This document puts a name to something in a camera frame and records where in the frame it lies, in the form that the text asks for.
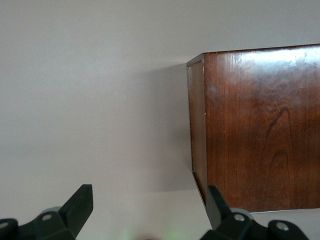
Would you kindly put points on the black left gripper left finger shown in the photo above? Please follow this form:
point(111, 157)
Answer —
point(62, 220)

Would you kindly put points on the dark brown wooden cabinet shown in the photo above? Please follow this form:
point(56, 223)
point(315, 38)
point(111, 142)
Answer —
point(262, 130)

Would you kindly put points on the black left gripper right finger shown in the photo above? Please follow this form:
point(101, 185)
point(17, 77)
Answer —
point(225, 220)

